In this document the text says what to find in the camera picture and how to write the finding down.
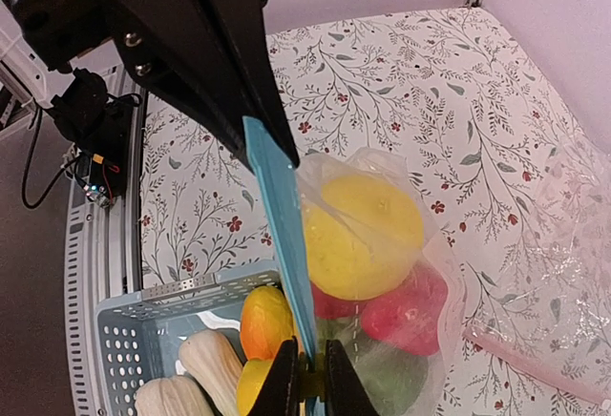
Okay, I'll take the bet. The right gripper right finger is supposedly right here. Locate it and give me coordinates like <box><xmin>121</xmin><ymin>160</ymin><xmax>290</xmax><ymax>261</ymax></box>
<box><xmin>325</xmin><ymin>340</ymin><xmax>378</xmax><ymax>416</ymax></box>

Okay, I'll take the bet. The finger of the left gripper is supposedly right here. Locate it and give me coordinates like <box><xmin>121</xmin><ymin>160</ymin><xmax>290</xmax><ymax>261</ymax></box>
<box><xmin>209</xmin><ymin>0</ymin><xmax>300</xmax><ymax>166</ymax></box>
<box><xmin>104</xmin><ymin>0</ymin><xmax>254</xmax><ymax>165</ymax></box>

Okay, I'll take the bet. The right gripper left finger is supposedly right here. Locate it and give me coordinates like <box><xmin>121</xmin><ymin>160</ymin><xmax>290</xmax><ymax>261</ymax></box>
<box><xmin>248</xmin><ymin>337</ymin><xmax>300</xmax><ymax>416</ymax></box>

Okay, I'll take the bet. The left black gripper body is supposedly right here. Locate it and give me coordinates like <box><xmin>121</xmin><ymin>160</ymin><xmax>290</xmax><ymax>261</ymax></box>
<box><xmin>0</xmin><ymin>0</ymin><xmax>278</xmax><ymax>72</ymax></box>

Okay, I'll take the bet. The green bell pepper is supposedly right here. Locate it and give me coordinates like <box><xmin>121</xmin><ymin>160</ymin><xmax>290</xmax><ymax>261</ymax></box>
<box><xmin>316</xmin><ymin>317</ymin><xmax>429</xmax><ymax>415</ymax></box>

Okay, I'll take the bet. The red bell pepper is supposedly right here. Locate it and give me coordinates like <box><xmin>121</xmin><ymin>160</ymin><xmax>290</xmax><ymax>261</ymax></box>
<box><xmin>311</xmin><ymin>261</ymin><xmax>448</xmax><ymax>356</ymax></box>

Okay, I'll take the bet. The blue zipper clear bag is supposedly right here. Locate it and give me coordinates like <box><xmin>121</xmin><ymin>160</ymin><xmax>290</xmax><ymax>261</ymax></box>
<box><xmin>243</xmin><ymin>117</ymin><xmax>466</xmax><ymax>415</ymax></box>

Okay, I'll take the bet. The yellow lemon front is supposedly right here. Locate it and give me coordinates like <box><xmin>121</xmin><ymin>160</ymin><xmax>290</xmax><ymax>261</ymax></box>
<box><xmin>304</xmin><ymin>174</ymin><xmax>425</xmax><ymax>302</ymax></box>

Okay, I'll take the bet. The yellow lemon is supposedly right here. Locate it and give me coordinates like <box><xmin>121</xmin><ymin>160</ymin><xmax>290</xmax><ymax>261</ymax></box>
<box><xmin>237</xmin><ymin>359</ymin><xmax>273</xmax><ymax>416</ymax></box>
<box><xmin>304</xmin><ymin>174</ymin><xmax>425</xmax><ymax>302</ymax></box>

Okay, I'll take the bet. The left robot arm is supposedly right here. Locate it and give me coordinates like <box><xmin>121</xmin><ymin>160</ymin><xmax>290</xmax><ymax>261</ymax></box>
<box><xmin>1</xmin><ymin>0</ymin><xmax>299</xmax><ymax>162</ymax></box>

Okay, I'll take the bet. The pink zipper clear bag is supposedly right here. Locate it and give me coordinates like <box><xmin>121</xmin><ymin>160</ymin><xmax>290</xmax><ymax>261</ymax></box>
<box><xmin>465</xmin><ymin>136</ymin><xmax>610</xmax><ymax>410</ymax></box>

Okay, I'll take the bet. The yellow lemon back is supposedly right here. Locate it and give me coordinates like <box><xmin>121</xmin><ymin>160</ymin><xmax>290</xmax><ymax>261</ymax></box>
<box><xmin>237</xmin><ymin>359</ymin><xmax>273</xmax><ymax>416</ymax></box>

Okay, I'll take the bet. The orange mango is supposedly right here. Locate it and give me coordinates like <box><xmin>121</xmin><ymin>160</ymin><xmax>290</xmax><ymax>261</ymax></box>
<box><xmin>240</xmin><ymin>285</ymin><xmax>294</xmax><ymax>360</ymax></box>

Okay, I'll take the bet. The green bok choy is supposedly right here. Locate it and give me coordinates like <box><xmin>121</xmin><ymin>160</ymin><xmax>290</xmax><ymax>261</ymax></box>
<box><xmin>179</xmin><ymin>330</ymin><xmax>242</xmax><ymax>415</ymax></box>

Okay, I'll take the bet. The napa cabbage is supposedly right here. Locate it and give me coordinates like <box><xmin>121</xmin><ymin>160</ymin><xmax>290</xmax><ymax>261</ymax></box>
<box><xmin>135</xmin><ymin>375</ymin><xmax>214</xmax><ymax>416</ymax></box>

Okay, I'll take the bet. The light blue plastic basket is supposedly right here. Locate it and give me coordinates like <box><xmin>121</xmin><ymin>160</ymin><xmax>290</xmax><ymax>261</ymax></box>
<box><xmin>96</xmin><ymin>260</ymin><xmax>281</xmax><ymax>415</ymax></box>

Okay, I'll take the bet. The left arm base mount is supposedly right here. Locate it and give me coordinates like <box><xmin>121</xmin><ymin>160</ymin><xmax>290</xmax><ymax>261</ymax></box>
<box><xmin>21</xmin><ymin>69</ymin><xmax>144</xmax><ymax>210</ymax></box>

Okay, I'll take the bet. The front aluminium rail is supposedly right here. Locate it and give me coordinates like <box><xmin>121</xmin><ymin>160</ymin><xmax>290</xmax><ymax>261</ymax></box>
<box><xmin>64</xmin><ymin>67</ymin><xmax>148</xmax><ymax>415</ymax></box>

